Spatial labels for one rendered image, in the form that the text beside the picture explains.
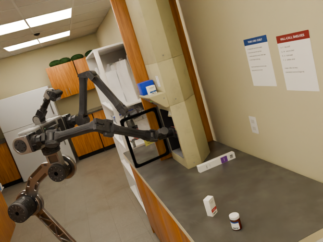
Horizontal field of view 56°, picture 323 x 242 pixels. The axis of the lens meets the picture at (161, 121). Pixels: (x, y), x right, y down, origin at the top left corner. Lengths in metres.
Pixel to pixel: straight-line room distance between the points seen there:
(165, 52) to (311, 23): 0.94
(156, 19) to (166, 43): 0.16
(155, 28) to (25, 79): 5.74
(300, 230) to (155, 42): 1.34
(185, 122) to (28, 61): 5.82
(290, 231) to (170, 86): 1.14
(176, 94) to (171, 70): 0.16
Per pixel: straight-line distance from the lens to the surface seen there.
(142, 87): 2.18
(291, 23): 1.55
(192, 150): 2.15
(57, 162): 2.45
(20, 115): 6.90
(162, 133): 2.11
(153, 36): 2.02
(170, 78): 2.04
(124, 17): 2.38
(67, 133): 2.03
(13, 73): 7.57
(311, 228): 1.41
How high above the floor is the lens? 1.76
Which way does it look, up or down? 12 degrees down
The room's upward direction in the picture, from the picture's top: 17 degrees counter-clockwise
